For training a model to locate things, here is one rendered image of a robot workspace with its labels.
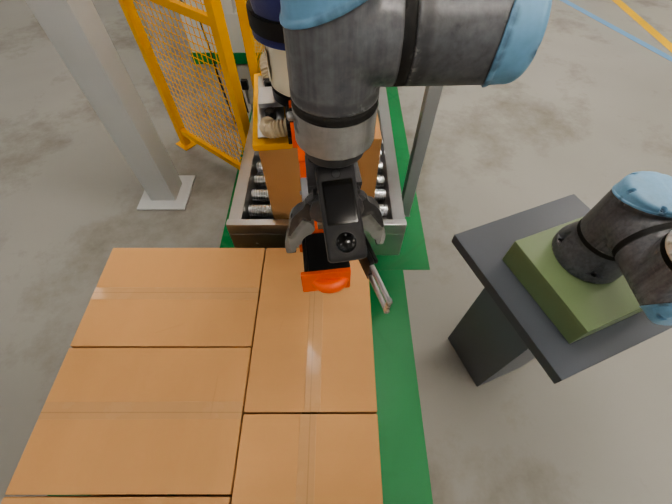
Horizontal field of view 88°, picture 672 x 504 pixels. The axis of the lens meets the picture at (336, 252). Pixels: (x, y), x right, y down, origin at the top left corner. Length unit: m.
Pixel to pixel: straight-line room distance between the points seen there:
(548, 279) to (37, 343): 2.21
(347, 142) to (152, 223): 2.11
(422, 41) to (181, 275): 1.23
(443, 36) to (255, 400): 1.04
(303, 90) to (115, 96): 1.76
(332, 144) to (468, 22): 0.15
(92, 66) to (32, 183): 1.30
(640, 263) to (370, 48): 0.80
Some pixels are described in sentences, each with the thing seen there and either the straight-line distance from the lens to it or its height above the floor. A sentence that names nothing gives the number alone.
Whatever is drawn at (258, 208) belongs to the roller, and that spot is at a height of 0.55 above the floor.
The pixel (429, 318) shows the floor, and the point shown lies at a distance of 1.88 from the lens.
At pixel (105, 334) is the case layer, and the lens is 1.43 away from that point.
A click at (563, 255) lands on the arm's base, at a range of 1.14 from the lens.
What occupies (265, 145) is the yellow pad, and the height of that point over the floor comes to 1.09.
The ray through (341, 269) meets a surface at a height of 1.23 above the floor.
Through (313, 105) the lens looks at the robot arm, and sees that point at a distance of 0.35.
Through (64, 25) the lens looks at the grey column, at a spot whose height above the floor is 1.03.
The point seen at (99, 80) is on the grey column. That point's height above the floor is 0.80.
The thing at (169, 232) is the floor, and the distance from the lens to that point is 2.33.
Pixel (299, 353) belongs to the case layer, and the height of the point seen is 0.54.
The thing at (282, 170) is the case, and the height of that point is 0.83.
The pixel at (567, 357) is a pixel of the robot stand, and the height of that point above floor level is 0.75.
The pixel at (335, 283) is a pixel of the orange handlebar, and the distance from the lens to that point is 0.52.
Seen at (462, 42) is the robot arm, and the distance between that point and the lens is 0.34.
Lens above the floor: 1.66
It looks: 56 degrees down
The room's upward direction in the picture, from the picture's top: straight up
